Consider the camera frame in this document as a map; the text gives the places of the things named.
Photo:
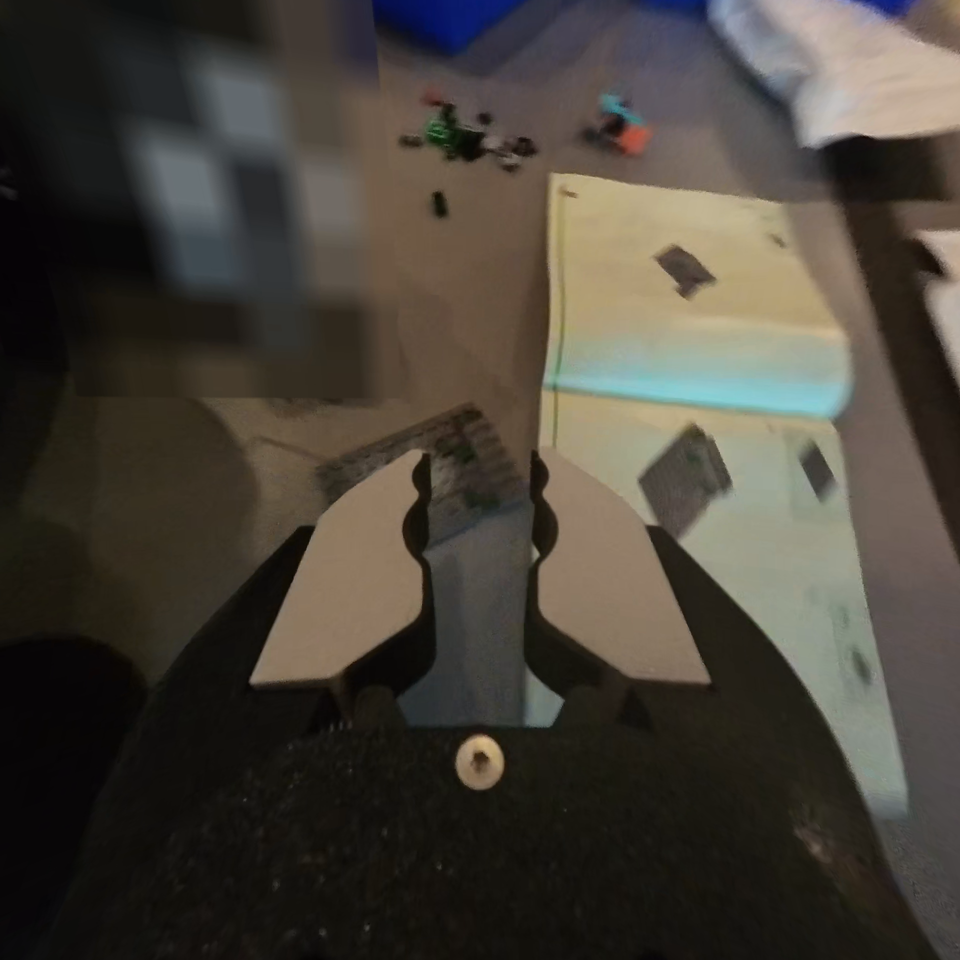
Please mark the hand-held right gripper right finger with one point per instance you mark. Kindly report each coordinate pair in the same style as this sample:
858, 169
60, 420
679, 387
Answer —
615, 600

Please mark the grey desk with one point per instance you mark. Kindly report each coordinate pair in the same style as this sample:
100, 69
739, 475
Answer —
465, 300

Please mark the blue plastic bin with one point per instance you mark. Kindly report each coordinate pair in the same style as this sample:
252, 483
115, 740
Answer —
435, 22

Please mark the small dark green brick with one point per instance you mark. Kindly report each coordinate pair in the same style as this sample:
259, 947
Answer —
439, 205

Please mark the small orange toy piece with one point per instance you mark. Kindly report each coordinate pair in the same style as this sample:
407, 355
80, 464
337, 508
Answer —
630, 139

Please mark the green black brick cluster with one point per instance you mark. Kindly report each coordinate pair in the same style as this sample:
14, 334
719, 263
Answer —
442, 135

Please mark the white black round brick piece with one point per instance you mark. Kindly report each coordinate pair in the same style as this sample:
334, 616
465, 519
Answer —
514, 150

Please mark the open instruction booklet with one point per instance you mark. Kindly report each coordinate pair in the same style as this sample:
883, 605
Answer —
675, 600

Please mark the white plastic bag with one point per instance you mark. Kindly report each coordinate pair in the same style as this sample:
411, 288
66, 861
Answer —
825, 75

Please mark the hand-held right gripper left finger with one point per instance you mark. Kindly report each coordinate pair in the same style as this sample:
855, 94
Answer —
352, 600

